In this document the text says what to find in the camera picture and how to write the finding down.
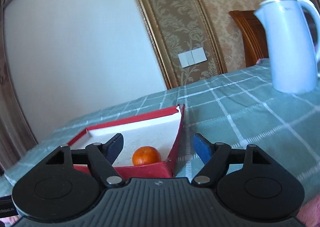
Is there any red shallow cardboard box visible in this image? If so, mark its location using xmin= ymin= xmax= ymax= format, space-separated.
xmin=68 ymin=105 xmax=184 ymax=180

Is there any white wall switch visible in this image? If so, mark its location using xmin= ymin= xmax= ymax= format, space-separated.
xmin=178 ymin=48 xmax=207 ymax=68

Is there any green plaid bedsheet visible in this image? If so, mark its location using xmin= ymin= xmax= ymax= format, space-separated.
xmin=1 ymin=60 xmax=319 ymax=200

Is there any gold wall moulding frame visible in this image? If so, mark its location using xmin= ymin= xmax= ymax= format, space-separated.
xmin=136 ymin=0 xmax=227 ymax=89

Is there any pink towel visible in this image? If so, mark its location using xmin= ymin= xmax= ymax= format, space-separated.
xmin=297 ymin=199 xmax=320 ymax=227

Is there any white electric kettle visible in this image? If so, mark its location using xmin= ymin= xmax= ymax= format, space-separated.
xmin=254 ymin=0 xmax=319 ymax=94

